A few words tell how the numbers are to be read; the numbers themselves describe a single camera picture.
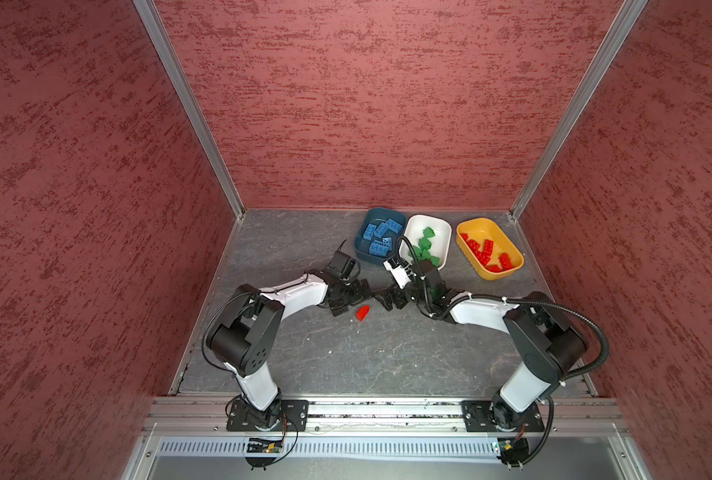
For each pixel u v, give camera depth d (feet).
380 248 3.38
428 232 3.71
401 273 2.62
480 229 3.72
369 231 3.68
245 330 1.59
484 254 3.49
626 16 2.34
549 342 1.54
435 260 3.39
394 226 3.73
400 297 2.66
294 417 2.44
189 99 2.85
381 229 3.71
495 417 2.23
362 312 3.02
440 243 3.62
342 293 2.56
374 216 3.77
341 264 2.48
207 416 2.49
